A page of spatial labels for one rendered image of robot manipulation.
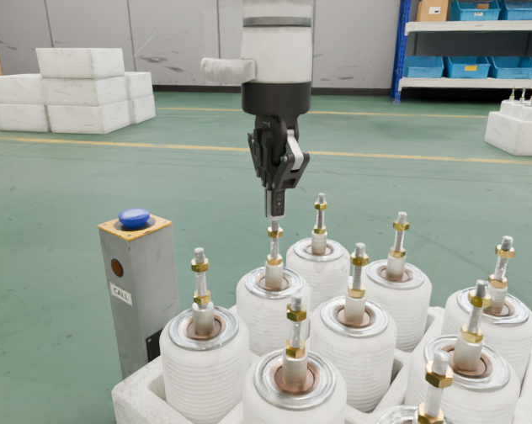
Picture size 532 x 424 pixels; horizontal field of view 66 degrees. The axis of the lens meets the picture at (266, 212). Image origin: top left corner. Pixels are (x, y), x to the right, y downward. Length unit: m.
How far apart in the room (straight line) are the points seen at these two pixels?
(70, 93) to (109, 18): 3.31
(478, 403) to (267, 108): 0.33
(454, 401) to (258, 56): 0.36
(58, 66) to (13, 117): 0.54
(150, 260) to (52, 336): 0.43
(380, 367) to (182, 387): 0.21
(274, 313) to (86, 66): 2.65
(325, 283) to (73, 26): 6.22
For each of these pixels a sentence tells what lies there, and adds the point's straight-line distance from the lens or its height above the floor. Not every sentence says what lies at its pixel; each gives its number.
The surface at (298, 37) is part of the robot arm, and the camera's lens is 0.43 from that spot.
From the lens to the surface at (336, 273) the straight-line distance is 0.60.
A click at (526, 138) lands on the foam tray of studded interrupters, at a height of 0.09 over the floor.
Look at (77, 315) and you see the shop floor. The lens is 1.00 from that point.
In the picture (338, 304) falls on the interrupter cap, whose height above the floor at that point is 0.25.
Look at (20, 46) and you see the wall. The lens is 7.15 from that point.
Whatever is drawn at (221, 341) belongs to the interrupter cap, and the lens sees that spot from 0.44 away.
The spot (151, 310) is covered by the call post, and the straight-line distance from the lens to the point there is 0.60.
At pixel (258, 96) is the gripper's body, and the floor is 0.49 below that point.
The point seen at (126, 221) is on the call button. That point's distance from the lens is 0.56.
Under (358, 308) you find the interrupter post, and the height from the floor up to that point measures 0.27.
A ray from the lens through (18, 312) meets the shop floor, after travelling 1.07.
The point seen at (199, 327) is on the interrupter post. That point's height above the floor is 0.26.
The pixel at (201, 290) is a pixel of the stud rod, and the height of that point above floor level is 0.30.
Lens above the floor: 0.53
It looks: 21 degrees down
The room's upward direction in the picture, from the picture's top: straight up
